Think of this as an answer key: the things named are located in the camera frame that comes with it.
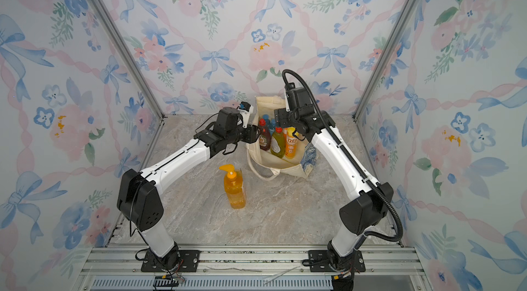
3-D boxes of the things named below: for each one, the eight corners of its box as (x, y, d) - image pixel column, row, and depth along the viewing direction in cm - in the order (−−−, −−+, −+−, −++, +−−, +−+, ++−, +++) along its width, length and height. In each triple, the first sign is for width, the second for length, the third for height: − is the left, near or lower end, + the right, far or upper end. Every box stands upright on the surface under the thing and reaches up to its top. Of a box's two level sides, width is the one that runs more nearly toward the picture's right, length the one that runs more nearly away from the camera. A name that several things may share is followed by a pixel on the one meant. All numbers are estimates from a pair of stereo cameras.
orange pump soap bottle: (228, 208, 88) (217, 181, 68) (230, 194, 93) (220, 164, 72) (245, 209, 88) (239, 181, 68) (246, 194, 93) (241, 164, 72)
